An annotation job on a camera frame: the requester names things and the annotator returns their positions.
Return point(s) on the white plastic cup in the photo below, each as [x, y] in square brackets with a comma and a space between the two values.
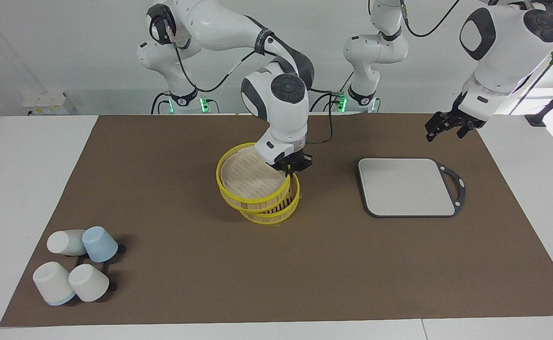
[52, 281]
[64, 242]
[90, 282]

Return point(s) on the light blue plastic cup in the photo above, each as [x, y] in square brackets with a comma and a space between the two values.
[99, 243]

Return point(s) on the white box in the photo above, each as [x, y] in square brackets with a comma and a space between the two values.
[45, 104]

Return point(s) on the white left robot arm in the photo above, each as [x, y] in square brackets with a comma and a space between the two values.
[503, 42]

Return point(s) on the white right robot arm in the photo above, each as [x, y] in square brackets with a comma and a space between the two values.
[281, 104]

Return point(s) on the yellow-rimmed bamboo steamer basket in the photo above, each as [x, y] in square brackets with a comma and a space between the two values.
[281, 210]

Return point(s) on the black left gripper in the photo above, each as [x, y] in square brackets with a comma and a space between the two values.
[463, 118]

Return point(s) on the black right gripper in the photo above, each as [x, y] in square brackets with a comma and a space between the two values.
[295, 163]

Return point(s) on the brown table mat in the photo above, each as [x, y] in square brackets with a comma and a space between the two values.
[305, 264]

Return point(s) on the grey white cutting board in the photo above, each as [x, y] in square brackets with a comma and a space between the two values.
[409, 189]

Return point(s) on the black cup rack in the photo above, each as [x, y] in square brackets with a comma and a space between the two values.
[120, 248]

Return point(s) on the yellow-rimmed bamboo steamer lid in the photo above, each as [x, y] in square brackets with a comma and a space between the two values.
[248, 174]

